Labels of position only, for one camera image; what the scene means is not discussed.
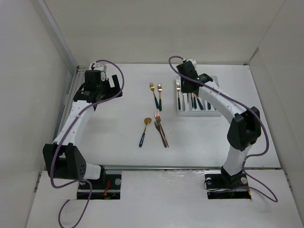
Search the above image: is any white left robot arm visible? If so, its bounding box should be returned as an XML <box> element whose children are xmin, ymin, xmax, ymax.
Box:
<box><xmin>43</xmin><ymin>70</ymin><xmax>122</xmax><ymax>189</ymax></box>

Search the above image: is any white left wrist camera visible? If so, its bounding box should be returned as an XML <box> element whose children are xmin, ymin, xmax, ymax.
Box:
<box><xmin>89</xmin><ymin>62</ymin><xmax>107</xmax><ymax>72</ymax></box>

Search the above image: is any aluminium rail frame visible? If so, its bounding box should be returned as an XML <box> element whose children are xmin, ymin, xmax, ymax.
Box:
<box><xmin>46</xmin><ymin>65</ymin><xmax>90</xmax><ymax>171</ymax></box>

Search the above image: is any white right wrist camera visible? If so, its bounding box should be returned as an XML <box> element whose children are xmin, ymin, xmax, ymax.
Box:
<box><xmin>183</xmin><ymin>58</ymin><xmax>197</xmax><ymax>68</ymax></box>

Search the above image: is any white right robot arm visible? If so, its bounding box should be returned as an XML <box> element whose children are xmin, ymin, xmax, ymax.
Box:
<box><xmin>177</xmin><ymin>59</ymin><xmax>261</xmax><ymax>190</ymax></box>

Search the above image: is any rose gold fork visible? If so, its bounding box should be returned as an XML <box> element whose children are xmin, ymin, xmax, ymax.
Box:
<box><xmin>154</xmin><ymin>121</ymin><xmax>167</xmax><ymax>148</ymax></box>
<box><xmin>154</xmin><ymin>112</ymin><xmax>169</xmax><ymax>147</ymax></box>

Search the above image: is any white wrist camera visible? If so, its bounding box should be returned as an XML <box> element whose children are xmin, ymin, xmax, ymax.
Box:
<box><xmin>89</xmin><ymin>62</ymin><xmax>107</xmax><ymax>72</ymax></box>
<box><xmin>183</xmin><ymin>58</ymin><xmax>197</xmax><ymax>68</ymax></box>

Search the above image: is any white three-compartment cutlery tray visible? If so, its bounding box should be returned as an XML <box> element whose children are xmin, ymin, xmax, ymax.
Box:
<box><xmin>175</xmin><ymin>79</ymin><xmax>221</xmax><ymax>117</ymax></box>

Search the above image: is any gold fork green handle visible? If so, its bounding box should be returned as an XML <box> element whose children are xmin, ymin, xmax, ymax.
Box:
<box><xmin>149</xmin><ymin>82</ymin><xmax>159</xmax><ymax>109</ymax></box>
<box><xmin>157</xmin><ymin>84</ymin><xmax>162</xmax><ymax>111</ymax></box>
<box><xmin>176</xmin><ymin>82</ymin><xmax>181</xmax><ymax>110</ymax></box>

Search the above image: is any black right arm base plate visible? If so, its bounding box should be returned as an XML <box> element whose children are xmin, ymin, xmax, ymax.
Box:
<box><xmin>204</xmin><ymin>171</ymin><xmax>251</xmax><ymax>200</ymax></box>

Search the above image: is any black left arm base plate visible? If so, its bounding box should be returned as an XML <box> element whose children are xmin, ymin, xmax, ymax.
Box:
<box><xmin>76</xmin><ymin>165</ymin><xmax>122</xmax><ymax>200</ymax></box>

